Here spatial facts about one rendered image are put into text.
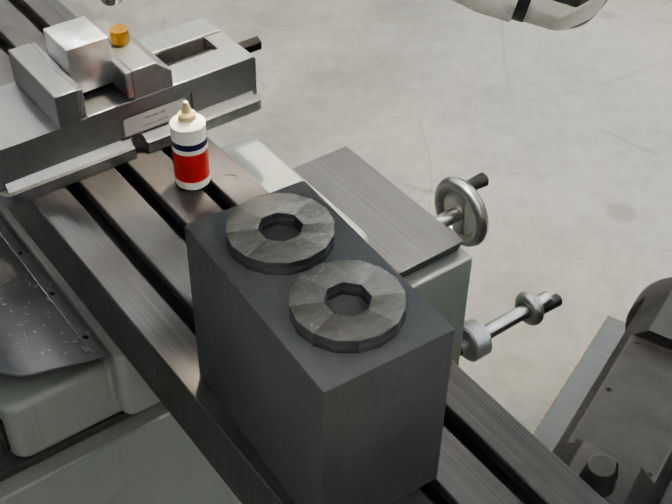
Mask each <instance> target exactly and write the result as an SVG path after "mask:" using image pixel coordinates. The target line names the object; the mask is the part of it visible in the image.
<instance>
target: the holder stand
mask: <svg viewBox="0 0 672 504"><path fill-rule="evenodd" d="M185 236H186V246H187V255H188V265H189V274H190V284H191V293H192V303H193V312H194V322H195V331H196V341H197V350H198V360H199V369H200V375H201V376H202V378H203V379H204V380H205V382H206V383H207V384H208V386H209V387H210V388H211V390H212V391H213V393H214V394H215V395H216V397H217V398H218V399H219V401H220V402H221V403H222V405H223V406H224V408H225V409H226V410H227V412H228V413H229V414H230V416H231V417H232V418H233V420H234V421H235V422H236V424H237V425H238V427H239V428H240V429H241V431H242V432H243V433H244V435H245V436H246V437H247V439H248V440H249V442H250V443H251V444H252V446H253V447H254V448H255V450H256V451H257V452H258V454H259V455H260V457H261V458H262V459H263V461H264V462H265V463H266V465H267V466H268V467H269V469H270V470H271V472H272V473H273V474H274V476H275V477H276V478H277V480H278V481H279V482H280V484H281V485H282V486H283V488H284V489H285V491H286V492H287V493H288V495H289V496H290V497H291V499H292V500H293V501H294V503H295V504H390V503H392V502H394V501H396V500H398V499H399V498H401V497H403V496H405V495H407V494H409V493H410V492H412V491H414V490H416V489H418V488H419V487H421V486H423V485H425V484H427V483H429V482H430V481H432V480H434V479H435V478H436V477H437V471H438V463H439V455H440V447H441V439H442V431H443V423H444V415H445V407H446V398H447V390H448V382H449V374H450V366H451V358H452V350H453V342H454V334H455V331H454V329H453V327H452V326H451V325H450V324H449V323H448V322H447V321H446V320H445V319H444V318H443V317H442V316H441V315H440V314H439V313H438V312H437V311H436V310H435V309H434V308H433V307H432V306H431V305H430V304H429V303H428V302H427V301H426V300H425V299H424V298H423V297H422V296H421V295H420V294H419V293H418V292H417V291H416V290H415V289H414V288H413V287H412V286H411V285H410V284H409V283H408V282H407V281H406V280H405V279H404V278H403V277H402V276H401V275H400V274H399V273H398V272H397V271H396V270H395V269H394V268H393V267H392V266H391V265H390V264H389V263H387V262H386V261H385V260H384V259H383V258H382V257H381V256H380V255H379V254H378V253H377V252H376V251H375V250H374V249H373V248H372V247H371V246H370V245H369V244H368V243H367V242H366V241H365V240H364V239H363V238H362V237H361V236H360V235H359V234H358V233H357V232H356V231H355V230H354V229H353V228H352V227H351V226H350V225H349V224H348V223H347V222H346V221H345V220H344V219H343V218H342V217H341V216H340V215H339V214H338V213H337V212H336V211H335V210H334V209H333V208H332V207H331V206H330V205H329V204H328V203H327V202H326V201H325V200H324V199H323V198H322V197H321V196H320V195H319V194H318V193H317V192H316V191H315V190H314V189H313V188H312V187H311V186H310V185H309V184H308V183H307V182H306V181H300V182H297V183H294V184H292V185H289V186H287V187H284V188H281V189H279V190H276V191H273V192H271V193H268V194H266V195H262V196H258V197H254V198H252V199H250V200H248V201H246V202H245V203H242V204H239V205H237V206H234V207H231V208H229V209H226V210H224V211H221V212H218V213H216V214H213V215H210V216H208V217H205V218H203V219H200V220H197V221H195V222H192V223H189V224H187V225H186V226H185Z"/></svg>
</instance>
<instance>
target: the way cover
mask: <svg viewBox="0 0 672 504"><path fill-rule="evenodd" d="M0 224H1V225H2V226H0V236H1V237H0V262H1V263H0V272H1V273H0V298H1V297H2V298H3V299H0V301H2V302H3V303H5V305H4V306H3V305H2V302H0V374H5V375H10V376H15V377H28V376H34V375H38V374H42V373H46V372H50V371H54V370H58V369H61V368H65V367H69V366H73V365H77V364H81V363H84V362H88V361H92V360H96V359H100V358H104V357H107V356H110V353H109V352H108V351H107V349H106V348H105V347H104V346H103V344H102V343H101V342H100V341H99V339H98V338H97V337H96V335H95V334H94V333H93V332H92V330H91V329H90V328H89V326H88V325H87V324H86V323H85V321H84V320H83V319H82V317H81V316H80V315H79V314H78V312H77V311H76V310H75V308H74V307H73V306H72V305H71V303H70V302H69V301H68V299H67V298H66V297H65V296H64V294H63V293H62V292H61V290H60V289H59V288H58V287H57V285H56V284H55V283H54V281H53V280H52V279H51V278H50V276H49V275H48V274H47V273H46V271H45V270H44V269H43V267H42V266H41V265H40V264H39V262H38V261H37V260H36V258H35V257H34V256H33V255H32V253H31V252H30V251H29V249H28V248H27V247H26V246H25V244H24V243H23V242H22V240H21V239H20V238H19V237H18V235H17V234H16V233H15V231H14V230H13V229H12V228H11V226H10V225H9V224H8V222H7V221H6V220H5V219H4V217H3V216H2V215H1V213H0ZM23 252H25V253H24V254H23ZM27 254H30V255H27ZM2 259H4V260H2ZM25 260H27V262H26V261H25ZM14 274H17V275H14ZM25 274H27V275H25ZM7 280H9V281H7ZM4 282H5V284H4ZM29 283H30V284H31V286H30V285H29ZM50 283H53V284H50ZM38 284H40V285H38ZM36 285H38V286H37V287H34V286H36ZM46 298H50V299H51V300H53V302H51V300H48V299H46ZM28 302H30V303H29V304H28ZM6 303H7V305H6ZM26 306H27V308H25V307H26ZM17 307H20V308H17ZM66 307H68V308H69V309H68V308H66ZM9 310H12V311H13V312H11V311H9ZM24 312H25V313H26V314H28V313H30V314H29V315H26V314H25V313H24ZM47 312H49V313H47ZM61 314H62V315H61ZM49 317H51V318H50V319H49ZM25 320H28V321H26V322H25ZM67 321H68V322H70V323H66V322H67ZM17 324H19V325H20V326H17ZM21 324H22V326H21ZM42 325H45V326H42ZM78 328H79V330H78ZM33 330H34V331H36V332H33ZM85 331H87V332H89V334H87V333H86V332H85ZM61 332H63V333H62V334H61ZM24 333H25V336H23V335H24ZM9 334H10V336H9ZM25 337H26V338H27V339H28V340H27V339H26V338H25ZM72 340H73V341H76V340H78V341H77V342H72ZM64 341H67V342H64ZM16 343H18V344H16ZM82 347H85V348H86V349H90V350H87V352H85V349H83V348H82ZM45 349H47V350H46V351H45ZM48 349H50V350H51V351H49V350H48ZM22 351H24V352H25V353H23V352H22ZM27 351H29V353H27ZM42 352H44V354H43V355H41V354H42ZM65 352H67V353H66V354H64V353H65ZM8 358H10V359H8Z"/></svg>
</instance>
